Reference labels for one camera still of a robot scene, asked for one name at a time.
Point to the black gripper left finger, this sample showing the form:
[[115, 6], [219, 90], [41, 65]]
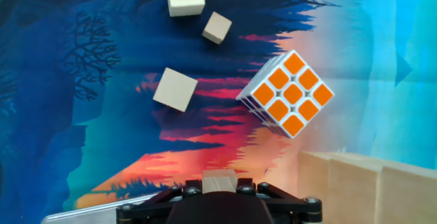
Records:
[[147, 208]]

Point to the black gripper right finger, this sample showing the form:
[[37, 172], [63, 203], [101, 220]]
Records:
[[293, 208]]

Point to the silver digital kitchen scale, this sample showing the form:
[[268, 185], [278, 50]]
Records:
[[102, 213]]

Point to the forest sunset print cloth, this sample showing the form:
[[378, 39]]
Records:
[[85, 132]]

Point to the rubiks cube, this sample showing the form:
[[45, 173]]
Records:
[[293, 94]]

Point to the tiny wooden cube block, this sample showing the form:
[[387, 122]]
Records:
[[216, 27]]

